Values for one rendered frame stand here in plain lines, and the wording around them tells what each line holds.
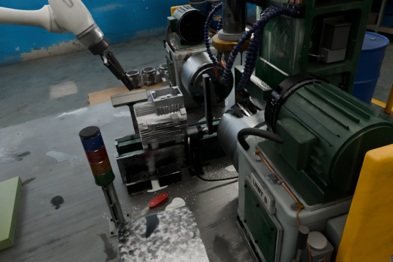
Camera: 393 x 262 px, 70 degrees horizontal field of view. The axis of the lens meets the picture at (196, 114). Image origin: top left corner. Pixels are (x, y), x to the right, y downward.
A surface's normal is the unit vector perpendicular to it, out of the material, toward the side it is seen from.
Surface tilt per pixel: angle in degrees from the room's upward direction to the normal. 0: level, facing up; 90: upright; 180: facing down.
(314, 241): 0
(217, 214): 0
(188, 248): 0
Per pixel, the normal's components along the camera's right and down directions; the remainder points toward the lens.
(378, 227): 0.28, 0.47
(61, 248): -0.08, -0.86
